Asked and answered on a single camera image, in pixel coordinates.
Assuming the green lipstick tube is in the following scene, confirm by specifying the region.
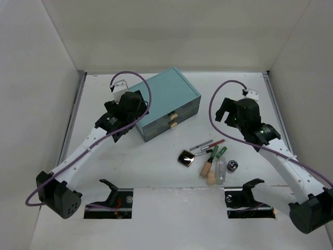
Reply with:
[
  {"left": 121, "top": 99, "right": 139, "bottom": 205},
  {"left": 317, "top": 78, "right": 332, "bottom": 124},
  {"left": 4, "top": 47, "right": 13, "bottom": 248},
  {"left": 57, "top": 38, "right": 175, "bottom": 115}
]
[{"left": 216, "top": 146, "right": 227, "bottom": 159}]

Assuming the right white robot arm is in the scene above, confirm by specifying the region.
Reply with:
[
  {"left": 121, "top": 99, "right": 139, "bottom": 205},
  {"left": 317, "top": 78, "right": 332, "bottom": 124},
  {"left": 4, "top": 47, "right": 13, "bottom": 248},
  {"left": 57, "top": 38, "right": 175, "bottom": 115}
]
[{"left": 215, "top": 98, "right": 332, "bottom": 234}]

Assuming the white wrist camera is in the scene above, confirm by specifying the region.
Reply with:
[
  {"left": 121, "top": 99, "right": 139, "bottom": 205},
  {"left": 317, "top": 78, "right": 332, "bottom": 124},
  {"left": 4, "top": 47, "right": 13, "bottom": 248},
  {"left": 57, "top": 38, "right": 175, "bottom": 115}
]
[
  {"left": 109, "top": 79, "right": 129, "bottom": 104},
  {"left": 242, "top": 89, "right": 259, "bottom": 102}
]

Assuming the clear plastic bottle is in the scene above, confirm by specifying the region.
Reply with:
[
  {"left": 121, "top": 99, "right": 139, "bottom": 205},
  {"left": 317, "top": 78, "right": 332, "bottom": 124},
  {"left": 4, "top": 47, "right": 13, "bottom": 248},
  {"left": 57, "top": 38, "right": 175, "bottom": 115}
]
[{"left": 215, "top": 159, "right": 226, "bottom": 184}]

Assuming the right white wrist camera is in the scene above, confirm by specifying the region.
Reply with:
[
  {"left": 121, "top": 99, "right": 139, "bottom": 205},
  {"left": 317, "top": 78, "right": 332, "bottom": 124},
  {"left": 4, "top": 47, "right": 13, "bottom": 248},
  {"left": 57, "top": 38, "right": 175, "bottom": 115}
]
[{"left": 242, "top": 89, "right": 259, "bottom": 102}]

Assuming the clear drawer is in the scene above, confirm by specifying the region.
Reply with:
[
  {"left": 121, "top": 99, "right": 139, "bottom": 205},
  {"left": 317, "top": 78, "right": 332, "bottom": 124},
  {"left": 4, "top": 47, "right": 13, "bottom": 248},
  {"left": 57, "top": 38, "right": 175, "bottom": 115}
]
[
  {"left": 142, "top": 108, "right": 198, "bottom": 142},
  {"left": 136, "top": 101, "right": 200, "bottom": 134}
]

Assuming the red lip pencil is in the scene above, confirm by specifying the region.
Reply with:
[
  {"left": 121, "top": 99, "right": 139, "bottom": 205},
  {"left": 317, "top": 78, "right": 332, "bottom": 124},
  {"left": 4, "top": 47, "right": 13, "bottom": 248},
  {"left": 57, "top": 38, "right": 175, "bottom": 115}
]
[{"left": 200, "top": 139, "right": 225, "bottom": 151}]

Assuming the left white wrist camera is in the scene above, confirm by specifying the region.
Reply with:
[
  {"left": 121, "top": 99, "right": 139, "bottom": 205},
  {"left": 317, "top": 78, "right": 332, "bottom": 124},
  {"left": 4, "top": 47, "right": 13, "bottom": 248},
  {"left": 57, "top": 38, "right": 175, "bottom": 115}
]
[{"left": 109, "top": 79, "right": 129, "bottom": 104}]

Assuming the grey patterned eyeliner pencil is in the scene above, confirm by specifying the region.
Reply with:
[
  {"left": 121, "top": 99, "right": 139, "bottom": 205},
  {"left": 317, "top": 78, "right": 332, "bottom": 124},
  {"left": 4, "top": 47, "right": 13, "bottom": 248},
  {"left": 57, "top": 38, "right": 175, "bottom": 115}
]
[{"left": 189, "top": 140, "right": 213, "bottom": 151}]

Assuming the black clear mascara tube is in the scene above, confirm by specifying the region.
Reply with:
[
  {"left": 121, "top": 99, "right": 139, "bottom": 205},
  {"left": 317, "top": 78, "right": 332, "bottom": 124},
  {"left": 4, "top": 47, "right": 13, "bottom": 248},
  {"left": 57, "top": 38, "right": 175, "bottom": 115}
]
[{"left": 195, "top": 149, "right": 213, "bottom": 156}]

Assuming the beige makeup sponge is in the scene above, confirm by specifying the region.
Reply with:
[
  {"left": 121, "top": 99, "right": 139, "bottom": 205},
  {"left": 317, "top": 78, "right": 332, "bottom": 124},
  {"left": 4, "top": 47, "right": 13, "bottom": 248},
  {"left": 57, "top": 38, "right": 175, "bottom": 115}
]
[{"left": 207, "top": 171, "right": 216, "bottom": 185}]

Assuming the teal drawer box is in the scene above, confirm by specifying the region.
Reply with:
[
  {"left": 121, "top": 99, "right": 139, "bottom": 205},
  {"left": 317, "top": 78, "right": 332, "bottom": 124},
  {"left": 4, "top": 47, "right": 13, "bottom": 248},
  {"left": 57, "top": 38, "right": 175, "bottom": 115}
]
[{"left": 129, "top": 66, "right": 202, "bottom": 143}]

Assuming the round dark powder jar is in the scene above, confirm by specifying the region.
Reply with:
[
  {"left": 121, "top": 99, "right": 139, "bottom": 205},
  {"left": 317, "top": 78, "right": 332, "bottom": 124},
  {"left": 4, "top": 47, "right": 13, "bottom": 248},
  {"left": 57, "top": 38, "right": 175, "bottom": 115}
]
[{"left": 226, "top": 160, "right": 239, "bottom": 172}]

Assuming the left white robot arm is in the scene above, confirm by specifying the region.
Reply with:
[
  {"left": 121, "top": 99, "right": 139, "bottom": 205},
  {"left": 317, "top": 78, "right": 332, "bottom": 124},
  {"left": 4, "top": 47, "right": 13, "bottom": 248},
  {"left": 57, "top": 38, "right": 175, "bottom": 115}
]
[{"left": 36, "top": 91, "right": 148, "bottom": 219}]

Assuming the black gold compact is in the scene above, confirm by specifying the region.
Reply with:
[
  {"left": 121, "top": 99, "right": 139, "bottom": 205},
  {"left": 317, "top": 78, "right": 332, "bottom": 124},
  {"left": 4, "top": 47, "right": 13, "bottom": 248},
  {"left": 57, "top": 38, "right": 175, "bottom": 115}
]
[{"left": 177, "top": 150, "right": 195, "bottom": 167}]

